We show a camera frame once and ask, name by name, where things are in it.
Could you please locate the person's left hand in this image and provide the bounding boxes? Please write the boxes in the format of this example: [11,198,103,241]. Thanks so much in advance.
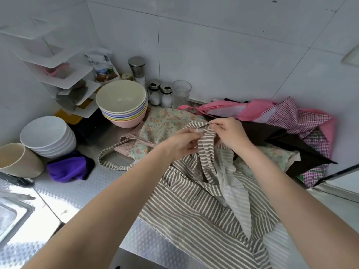
[161,127,209,163]

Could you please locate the person's right hand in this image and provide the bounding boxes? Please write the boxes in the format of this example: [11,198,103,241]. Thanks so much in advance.
[209,117,254,151]

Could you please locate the grey white striped apron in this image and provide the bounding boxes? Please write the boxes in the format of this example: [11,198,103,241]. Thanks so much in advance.
[98,120,291,269]

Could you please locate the person's left forearm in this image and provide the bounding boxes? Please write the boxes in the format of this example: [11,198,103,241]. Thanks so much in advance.
[22,145,172,269]

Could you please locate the person's right forearm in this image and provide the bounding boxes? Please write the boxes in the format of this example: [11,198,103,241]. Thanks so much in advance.
[235,143,359,269]

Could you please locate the green floral apron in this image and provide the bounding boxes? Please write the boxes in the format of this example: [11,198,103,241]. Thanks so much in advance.
[113,108,208,160]

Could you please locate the pink apron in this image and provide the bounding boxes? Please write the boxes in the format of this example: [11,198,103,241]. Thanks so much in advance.
[177,98,279,122]

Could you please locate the clear glass tumbler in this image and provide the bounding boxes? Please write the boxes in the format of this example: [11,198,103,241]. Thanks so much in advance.
[172,80,192,110]

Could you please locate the glass shaker with steel lid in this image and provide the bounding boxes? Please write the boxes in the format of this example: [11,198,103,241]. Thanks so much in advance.
[159,82,173,109]
[148,79,161,106]

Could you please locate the dark brown cloth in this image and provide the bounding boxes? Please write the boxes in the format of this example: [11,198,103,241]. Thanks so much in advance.
[224,98,338,180]

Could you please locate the green floral cloth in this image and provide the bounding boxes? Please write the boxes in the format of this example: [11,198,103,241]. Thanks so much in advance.
[234,145,301,180]

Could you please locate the pink checked cloth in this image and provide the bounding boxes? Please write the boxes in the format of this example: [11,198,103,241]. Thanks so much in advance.
[265,96,337,188]

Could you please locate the stack of pastel bowls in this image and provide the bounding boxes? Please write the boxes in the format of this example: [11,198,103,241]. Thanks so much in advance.
[95,80,148,129]

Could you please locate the steel pepper grinder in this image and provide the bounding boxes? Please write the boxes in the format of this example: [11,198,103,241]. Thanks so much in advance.
[128,56,146,90]

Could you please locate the printed snack bag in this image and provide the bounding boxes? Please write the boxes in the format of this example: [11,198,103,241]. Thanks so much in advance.
[84,48,122,83]

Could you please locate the yellow box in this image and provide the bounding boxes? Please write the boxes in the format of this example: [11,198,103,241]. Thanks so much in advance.
[53,109,83,125]

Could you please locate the dark packets on rack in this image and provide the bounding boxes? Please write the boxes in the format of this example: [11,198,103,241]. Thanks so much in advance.
[57,81,91,110]

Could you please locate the purple cloth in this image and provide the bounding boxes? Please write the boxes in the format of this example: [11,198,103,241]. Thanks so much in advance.
[46,151,95,183]

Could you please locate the stack of white bowls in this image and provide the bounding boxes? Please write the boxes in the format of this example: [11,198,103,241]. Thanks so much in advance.
[20,116,77,159]

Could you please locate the pink item on rack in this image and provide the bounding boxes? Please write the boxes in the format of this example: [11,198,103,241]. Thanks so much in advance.
[43,63,70,79]

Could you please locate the white tiered rack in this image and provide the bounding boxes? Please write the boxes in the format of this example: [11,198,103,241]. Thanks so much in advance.
[0,17,101,119]

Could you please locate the beige cup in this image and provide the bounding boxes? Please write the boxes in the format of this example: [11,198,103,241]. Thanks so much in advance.
[0,143,45,178]

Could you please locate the steel sink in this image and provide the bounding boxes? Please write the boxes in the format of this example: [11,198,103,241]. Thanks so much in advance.
[0,190,36,245]

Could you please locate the black metal frame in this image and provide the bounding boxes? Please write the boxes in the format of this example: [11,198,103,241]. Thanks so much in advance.
[312,163,359,188]

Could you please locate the black handle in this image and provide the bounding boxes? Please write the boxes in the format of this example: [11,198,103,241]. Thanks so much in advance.
[0,172,35,188]

